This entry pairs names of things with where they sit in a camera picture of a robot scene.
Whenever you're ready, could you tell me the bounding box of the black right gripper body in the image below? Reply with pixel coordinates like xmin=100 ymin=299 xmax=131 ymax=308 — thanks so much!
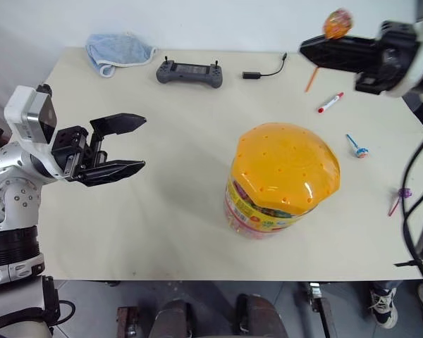
xmin=354 ymin=20 xmax=419 ymax=96

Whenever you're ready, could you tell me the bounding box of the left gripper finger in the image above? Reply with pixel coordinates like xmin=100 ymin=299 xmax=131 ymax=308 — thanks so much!
xmin=88 ymin=113 xmax=149 ymax=156
xmin=79 ymin=159 xmax=147 ymax=188

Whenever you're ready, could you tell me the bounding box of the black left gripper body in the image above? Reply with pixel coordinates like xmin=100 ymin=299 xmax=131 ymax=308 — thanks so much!
xmin=51 ymin=125 xmax=109 ymax=182

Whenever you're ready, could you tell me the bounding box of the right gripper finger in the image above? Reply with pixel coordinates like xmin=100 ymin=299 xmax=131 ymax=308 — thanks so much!
xmin=302 ymin=51 xmax=377 ymax=75
xmin=299 ymin=35 xmax=378 ymax=58

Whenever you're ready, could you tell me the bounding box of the orange lollipop with orange stick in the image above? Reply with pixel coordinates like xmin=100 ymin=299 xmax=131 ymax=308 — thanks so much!
xmin=304 ymin=8 xmax=355 ymax=94

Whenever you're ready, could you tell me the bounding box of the orange perforated jar lid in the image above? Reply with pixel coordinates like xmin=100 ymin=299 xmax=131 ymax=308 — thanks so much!
xmin=231 ymin=121 xmax=341 ymax=215

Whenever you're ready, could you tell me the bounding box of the clear plastic lollipop jar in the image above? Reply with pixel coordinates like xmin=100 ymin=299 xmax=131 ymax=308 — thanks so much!
xmin=223 ymin=175 xmax=325 ymax=241

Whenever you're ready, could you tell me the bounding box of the red and white marker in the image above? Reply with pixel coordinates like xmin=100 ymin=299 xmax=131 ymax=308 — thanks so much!
xmin=317 ymin=92 xmax=345 ymax=114

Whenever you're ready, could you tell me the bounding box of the light blue cloth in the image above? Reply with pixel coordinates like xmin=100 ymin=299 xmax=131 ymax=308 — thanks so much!
xmin=85 ymin=31 xmax=158 ymax=78

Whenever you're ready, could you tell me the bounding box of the grey handheld remote controller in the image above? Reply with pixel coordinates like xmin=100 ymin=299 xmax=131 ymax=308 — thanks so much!
xmin=156 ymin=58 xmax=224 ymax=89

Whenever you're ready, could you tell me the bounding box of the blue lollipop with blue stick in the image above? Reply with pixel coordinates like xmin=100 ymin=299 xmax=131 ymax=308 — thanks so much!
xmin=345 ymin=133 xmax=370 ymax=160

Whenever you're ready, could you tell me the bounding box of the purple lollipop with pink stick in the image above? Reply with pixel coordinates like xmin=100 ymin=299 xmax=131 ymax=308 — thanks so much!
xmin=388 ymin=187 xmax=412 ymax=217

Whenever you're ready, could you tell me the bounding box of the rusty metal table foot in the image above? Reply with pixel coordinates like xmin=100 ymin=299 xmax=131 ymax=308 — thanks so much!
xmin=116 ymin=305 xmax=141 ymax=338

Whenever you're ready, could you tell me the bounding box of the dark rounded shape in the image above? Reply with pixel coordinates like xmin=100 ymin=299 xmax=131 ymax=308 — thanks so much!
xmin=235 ymin=293 xmax=288 ymax=338
xmin=149 ymin=298 xmax=195 ymax=338

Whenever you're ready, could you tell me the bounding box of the metal table leg with caster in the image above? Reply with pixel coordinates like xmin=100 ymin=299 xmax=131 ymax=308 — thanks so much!
xmin=300 ymin=281 xmax=341 ymax=338

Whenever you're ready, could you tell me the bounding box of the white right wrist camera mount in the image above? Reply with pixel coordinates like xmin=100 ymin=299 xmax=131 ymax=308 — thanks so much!
xmin=387 ymin=16 xmax=423 ymax=99

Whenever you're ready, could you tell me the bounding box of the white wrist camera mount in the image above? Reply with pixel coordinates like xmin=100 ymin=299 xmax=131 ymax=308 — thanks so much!
xmin=387 ymin=16 xmax=423 ymax=99
xmin=4 ymin=84 xmax=59 ymax=182

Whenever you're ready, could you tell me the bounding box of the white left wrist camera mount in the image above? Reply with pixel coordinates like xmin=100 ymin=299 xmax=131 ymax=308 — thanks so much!
xmin=4 ymin=84 xmax=59 ymax=182

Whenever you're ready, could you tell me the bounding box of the black USB adapter cable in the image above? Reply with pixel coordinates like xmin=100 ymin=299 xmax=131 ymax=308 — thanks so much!
xmin=242 ymin=52 xmax=288 ymax=80

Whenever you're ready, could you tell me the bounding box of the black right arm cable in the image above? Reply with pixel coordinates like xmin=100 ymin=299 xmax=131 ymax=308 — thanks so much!
xmin=393 ymin=123 xmax=423 ymax=283

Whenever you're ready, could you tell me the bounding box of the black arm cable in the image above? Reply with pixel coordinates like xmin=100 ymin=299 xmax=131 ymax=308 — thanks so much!
xmin=393 ymin=123 xmax=423 ymax=283
xmin=43 ymin=275 xmax=77 ymax=334

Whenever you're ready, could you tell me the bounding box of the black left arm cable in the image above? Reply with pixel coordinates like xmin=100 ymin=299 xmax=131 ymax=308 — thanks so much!
xmin=43 ymin=275 xmax=77 ymax=334

